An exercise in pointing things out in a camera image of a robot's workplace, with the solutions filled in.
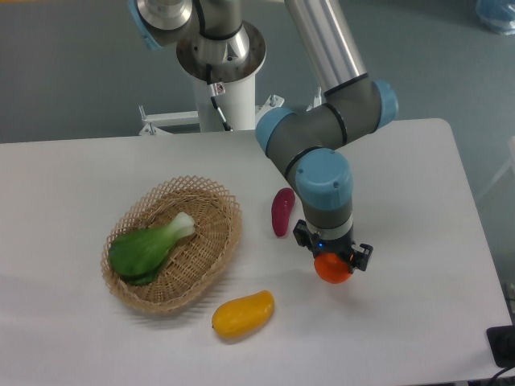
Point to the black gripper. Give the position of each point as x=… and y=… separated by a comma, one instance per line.
x=357, y=256

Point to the orange fruit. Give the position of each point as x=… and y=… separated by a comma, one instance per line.
x=331, y=268

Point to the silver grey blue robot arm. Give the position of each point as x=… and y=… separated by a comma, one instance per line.
x=305, y=147

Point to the purple sweet potato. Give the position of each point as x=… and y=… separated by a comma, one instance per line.
x=281, y=208

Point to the yellow mango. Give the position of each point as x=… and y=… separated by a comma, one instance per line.
x=242, y=316

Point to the black device at table edge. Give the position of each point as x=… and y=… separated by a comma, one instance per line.
x=501, y=342

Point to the green bok choy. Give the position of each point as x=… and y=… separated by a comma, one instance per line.
x=137, y=257

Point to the blue plastic bag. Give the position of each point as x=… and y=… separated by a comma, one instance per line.
x=497, y=15

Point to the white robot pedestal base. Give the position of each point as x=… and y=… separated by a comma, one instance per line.
x=223, y=75

